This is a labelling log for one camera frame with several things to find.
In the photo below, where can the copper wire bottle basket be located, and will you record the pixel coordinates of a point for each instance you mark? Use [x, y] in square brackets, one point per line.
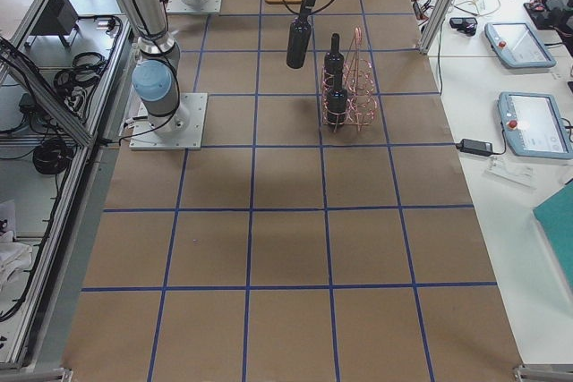
[361, 106]

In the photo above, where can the teach pendant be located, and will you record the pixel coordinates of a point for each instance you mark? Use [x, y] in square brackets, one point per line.
[518, 45]
[532, 125]

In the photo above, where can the teal box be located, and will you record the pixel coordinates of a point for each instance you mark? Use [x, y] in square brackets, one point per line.
[555, 217]

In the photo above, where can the upper teach pendant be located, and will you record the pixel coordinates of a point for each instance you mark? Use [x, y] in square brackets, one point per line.
[518, 45]

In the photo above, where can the black power adapter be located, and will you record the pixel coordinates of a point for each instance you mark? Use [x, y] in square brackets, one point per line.
[475, 147]

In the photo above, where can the clear plastic holder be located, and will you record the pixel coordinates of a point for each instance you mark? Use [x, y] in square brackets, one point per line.
[520, 175]

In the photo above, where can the dark wine bottle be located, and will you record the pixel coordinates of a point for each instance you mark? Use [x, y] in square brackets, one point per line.
[334, 59]
[300, 31]
[336, 102]

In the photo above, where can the lower teach pendant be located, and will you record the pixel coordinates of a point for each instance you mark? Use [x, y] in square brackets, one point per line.
[532, 125]

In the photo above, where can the black device on table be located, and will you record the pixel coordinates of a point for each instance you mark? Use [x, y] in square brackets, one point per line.
[465, 25]

